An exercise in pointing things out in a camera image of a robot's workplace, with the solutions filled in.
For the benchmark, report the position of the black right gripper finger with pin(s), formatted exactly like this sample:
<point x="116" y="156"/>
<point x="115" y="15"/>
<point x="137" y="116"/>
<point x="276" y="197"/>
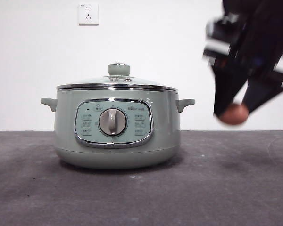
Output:
<point x="259" y="94"/>
<point x="226" y="89"/>

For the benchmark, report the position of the brown egg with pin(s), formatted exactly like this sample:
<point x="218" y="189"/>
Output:
<point x="234" y="115"/>

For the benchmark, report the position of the glass lid with green knob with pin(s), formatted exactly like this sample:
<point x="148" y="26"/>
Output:
<point x="119" y="78"/>

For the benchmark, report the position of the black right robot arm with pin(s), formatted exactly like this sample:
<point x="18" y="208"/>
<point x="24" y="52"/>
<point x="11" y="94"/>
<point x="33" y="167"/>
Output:
<point x="266" y="28"/>

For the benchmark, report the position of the pale green electric pot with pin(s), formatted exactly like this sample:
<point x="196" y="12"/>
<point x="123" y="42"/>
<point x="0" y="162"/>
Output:
<point x="118" y="141"/>

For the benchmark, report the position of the pale grey camera box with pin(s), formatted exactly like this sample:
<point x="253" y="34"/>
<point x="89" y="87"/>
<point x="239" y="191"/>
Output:
<point x="220" y="37"/>

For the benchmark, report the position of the white wall socket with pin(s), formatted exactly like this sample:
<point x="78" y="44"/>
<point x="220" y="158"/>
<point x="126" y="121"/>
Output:
<point x="89" y="14"/>

